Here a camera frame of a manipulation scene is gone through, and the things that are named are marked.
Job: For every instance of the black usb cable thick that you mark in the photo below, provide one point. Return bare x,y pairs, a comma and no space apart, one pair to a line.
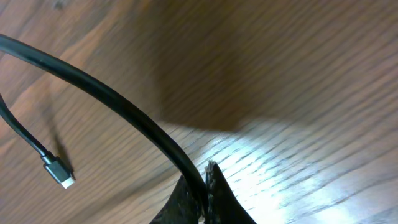
115,102

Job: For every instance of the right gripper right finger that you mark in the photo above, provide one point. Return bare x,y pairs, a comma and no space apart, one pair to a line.
223,207

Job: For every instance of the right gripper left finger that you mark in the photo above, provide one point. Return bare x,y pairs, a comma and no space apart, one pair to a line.
181,207

